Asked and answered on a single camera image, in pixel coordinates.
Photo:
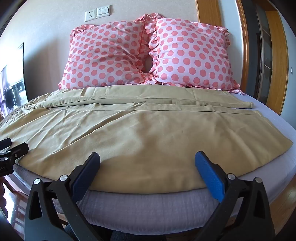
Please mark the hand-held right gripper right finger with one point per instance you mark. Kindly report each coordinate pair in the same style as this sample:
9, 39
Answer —
211, 178

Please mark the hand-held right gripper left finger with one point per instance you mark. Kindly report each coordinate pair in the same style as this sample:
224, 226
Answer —
81, 178

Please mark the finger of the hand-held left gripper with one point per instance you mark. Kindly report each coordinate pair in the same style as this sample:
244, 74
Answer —
5, 141
18, 149

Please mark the olive green bed sheet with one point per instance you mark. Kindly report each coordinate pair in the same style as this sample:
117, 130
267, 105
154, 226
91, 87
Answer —
129, 129

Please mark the bed with grey sheet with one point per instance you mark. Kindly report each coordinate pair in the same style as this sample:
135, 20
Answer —
161, 208

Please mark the pink polka dot pillow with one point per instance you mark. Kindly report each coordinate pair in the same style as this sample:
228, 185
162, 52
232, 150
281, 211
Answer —
101, 55
192, 51

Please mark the wooden wardrobe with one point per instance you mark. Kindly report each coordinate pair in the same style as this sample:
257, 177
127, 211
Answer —
266, 46

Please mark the wooden door frame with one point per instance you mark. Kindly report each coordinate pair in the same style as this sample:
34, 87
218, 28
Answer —
242, 41

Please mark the white wall socket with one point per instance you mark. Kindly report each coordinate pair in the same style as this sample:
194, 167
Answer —
90, 15

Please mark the white light switch panel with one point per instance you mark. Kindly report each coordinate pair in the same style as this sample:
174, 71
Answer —
103, 10

